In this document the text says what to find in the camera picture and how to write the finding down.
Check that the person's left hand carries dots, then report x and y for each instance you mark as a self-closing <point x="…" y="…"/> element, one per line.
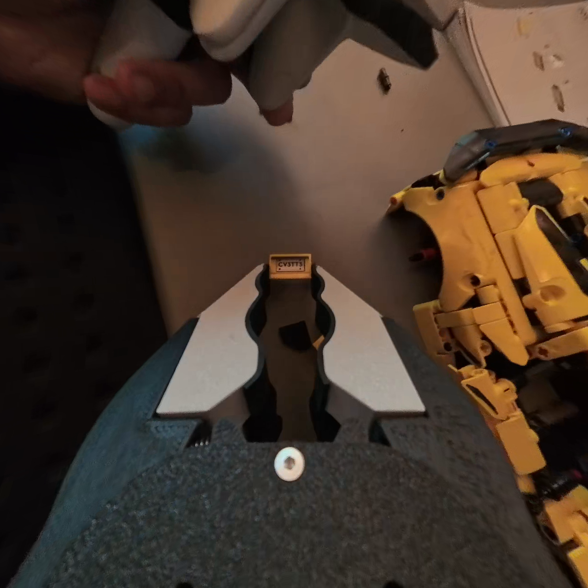
<point x="156" y="92"/>

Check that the black wedge plate piece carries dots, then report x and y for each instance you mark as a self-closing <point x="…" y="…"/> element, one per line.
<point x="295" y="336"/>

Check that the yellow toy brick car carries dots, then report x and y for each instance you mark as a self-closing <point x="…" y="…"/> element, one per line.
<point x="505" y="275"/>

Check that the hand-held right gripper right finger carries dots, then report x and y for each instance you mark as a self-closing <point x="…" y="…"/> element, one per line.
<point x="372" y="367"/>

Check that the small black pin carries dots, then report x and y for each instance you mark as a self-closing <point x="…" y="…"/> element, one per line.
<point x="383" y="80"/>

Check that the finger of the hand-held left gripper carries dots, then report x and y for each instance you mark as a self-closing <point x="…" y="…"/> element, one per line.
<point x="289" y="69"/>

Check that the grey desk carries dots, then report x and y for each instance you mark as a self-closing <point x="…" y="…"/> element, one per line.
<point x="321" y="183"/>

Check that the yellow printed tile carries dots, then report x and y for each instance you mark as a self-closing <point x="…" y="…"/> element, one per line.
<point x="290" y="266"/>

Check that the instruction booklet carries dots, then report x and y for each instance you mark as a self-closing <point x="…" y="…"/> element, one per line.
<point x="505" y="46"/>

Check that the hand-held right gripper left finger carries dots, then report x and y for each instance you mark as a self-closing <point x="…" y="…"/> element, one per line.
<point x="211" y="367"/>

